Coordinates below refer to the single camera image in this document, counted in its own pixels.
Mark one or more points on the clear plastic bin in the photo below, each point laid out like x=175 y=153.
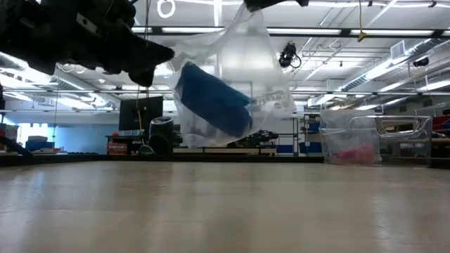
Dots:
x=404 y=140

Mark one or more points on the silver ventilation duct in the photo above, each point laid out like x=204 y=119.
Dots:
x=386 y=63

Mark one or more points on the zip bag with pink bandage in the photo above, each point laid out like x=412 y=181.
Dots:
x=351 y=152

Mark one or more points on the black robot on background table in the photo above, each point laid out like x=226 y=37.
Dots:
x=260 y=137

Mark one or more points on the red boxes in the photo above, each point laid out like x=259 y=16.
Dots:
x=117 y=148

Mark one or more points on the black overhead crossbar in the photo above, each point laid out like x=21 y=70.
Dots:
x=316 y=31

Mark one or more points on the blue elastic bandage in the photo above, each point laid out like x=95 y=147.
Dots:
x=214 y=102

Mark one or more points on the clear zip bag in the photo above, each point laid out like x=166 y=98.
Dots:
x=253 y=52

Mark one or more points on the background work table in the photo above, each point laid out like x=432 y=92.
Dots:
x=218 y=150

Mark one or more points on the black monitor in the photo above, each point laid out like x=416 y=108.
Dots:
x=140 y=112

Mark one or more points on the blue storage bin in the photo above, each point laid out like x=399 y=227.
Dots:
x=38 y=144

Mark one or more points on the metal shelf cart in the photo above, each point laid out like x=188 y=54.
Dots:
x=307 y=135

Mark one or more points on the black aluminium table frame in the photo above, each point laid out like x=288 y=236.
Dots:
x=105 y=159

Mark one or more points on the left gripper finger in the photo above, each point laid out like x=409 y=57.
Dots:
x=144 y=52
x=142 y=78

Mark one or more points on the black overhead camera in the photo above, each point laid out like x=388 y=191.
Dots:
x=289 y=54

